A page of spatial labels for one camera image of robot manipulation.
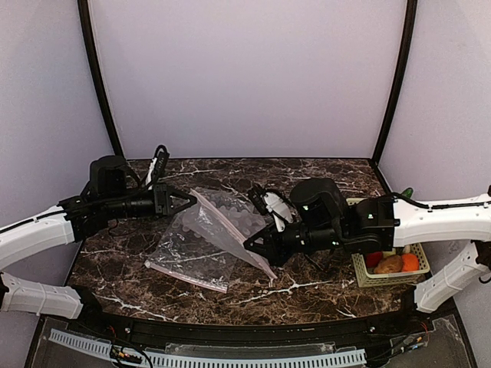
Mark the small orange tangerine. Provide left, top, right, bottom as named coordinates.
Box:
left=401, top=253, right=420, bottom=272

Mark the lower clear zip bag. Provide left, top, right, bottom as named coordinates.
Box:
left=144, top=210, right=237, bottom=294

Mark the red apple near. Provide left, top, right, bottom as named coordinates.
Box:
left=364, top=251, right=384, bottom=268

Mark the black front rail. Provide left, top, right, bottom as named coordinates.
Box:
left=68, top=284, right=433, bottom=349

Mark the left black frame post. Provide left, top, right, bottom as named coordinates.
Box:
left=77, top=0, right=124, bottom=156

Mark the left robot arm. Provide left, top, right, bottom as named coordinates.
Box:
left=1, top=146, right=197, bottom=320

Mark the small electronics board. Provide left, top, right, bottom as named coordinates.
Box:
left=110, top=346, right=143, bottom=364

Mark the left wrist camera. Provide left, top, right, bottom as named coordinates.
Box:
left=146, top=145, right=170, bottom=186

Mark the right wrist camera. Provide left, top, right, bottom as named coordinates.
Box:
left=247, top=184, right=294, bottom=232

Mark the white slotted cable duct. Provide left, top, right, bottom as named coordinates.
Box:
left=48, top=328, right=367, bottom=367

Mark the green cucumber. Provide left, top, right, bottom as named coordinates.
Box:
left=400, top=187, right=414, bottom=199

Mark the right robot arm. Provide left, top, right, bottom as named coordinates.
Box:
left=243, top=178, right=490, bottom=314

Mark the white radish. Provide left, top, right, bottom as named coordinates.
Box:
left=383, top=248, right=397, bottom=258

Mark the right black frame post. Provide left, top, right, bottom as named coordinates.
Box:
left=371, top=0, right=418, bottom=166

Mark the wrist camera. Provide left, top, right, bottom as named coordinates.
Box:
left=146, top=145, right=170, bottom=186
left=247, top=184, right=294, bottom=232

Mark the black frame post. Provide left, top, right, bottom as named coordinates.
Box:
left=371, top=0, right=418, bottom=166
left=77, top=0, right=124, bottom=156

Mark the pale green perforated basket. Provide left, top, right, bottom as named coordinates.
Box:
left=345, top=196, right=430, bottom=288

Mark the brown potato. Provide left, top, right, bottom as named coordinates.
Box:
left=374, top=255, right=403, bottom=274

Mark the dotted zip bag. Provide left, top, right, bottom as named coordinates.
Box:
left=183, top=187, right=277, bottom=280

